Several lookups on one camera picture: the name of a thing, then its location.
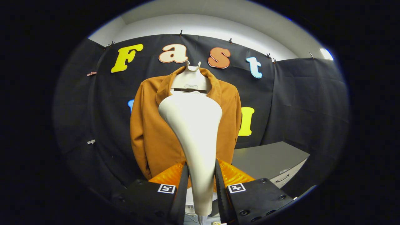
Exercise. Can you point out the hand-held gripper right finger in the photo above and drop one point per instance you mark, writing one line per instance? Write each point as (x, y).
(220, 193)

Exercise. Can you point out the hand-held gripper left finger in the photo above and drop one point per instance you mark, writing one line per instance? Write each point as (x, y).
(181, 193)

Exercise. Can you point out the white garment steamer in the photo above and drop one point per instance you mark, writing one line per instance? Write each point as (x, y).
(195, 140)

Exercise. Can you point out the orange-brown button shirt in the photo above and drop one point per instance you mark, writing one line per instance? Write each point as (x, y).
(153, 134)

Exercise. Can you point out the grey cabinet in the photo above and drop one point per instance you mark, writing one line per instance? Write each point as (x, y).
(268, 156)

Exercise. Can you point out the white clip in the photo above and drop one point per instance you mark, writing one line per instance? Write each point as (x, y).
(91, 142)

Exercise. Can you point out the white mannequin torso form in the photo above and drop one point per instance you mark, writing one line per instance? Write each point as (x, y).
(190, 78)

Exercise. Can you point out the black backdrop cloth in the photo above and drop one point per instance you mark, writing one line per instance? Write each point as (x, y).
(306, 103)

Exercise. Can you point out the small ceiling light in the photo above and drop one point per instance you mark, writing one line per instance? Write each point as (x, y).
(326, 54)

